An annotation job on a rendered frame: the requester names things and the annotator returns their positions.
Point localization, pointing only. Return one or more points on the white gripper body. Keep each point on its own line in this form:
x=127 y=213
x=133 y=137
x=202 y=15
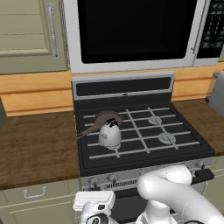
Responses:
x=94 y=200

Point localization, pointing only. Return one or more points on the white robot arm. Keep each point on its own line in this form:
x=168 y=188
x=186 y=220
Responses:
x=180 y=201

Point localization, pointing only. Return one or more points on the silver stove knob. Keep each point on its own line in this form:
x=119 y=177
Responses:
x=112 y=177
x=201 y=163
x=93 y=181
x=142 y=173

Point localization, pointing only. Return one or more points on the white kettle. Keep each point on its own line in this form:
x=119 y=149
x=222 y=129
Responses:
x=109 y=135

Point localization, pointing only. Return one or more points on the black gas stove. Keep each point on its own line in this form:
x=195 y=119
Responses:
x=145 y=137

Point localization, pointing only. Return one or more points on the black oven door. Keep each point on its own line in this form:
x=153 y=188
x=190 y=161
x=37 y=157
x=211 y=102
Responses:
x=128 y=204

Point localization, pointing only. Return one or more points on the olive drawer front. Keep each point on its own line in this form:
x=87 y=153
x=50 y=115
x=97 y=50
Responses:
x=38 y=193

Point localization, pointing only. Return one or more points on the olive base cupboard door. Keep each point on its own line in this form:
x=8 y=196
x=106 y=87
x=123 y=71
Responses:
x=35 y=214

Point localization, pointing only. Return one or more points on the brown frying pan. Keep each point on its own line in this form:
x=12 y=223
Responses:
x=109 y=116

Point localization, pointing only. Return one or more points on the olive base cupboard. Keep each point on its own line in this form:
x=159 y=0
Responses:
x=216 y=180

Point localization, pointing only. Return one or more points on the dark grey appliance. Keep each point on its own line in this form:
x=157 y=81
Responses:
x=2 y=115

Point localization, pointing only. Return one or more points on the grey toaster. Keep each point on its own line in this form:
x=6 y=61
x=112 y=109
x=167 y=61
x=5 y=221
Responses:
x=218 y=93

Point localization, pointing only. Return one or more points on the silver microwave oven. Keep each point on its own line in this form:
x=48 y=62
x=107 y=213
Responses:
x=140 y=35

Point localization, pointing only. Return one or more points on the microwave door with black window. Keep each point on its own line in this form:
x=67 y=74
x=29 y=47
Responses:
x=134 y=32

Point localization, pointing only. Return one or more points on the olive wall cupboard door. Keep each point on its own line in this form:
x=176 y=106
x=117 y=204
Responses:
x=29 y=35

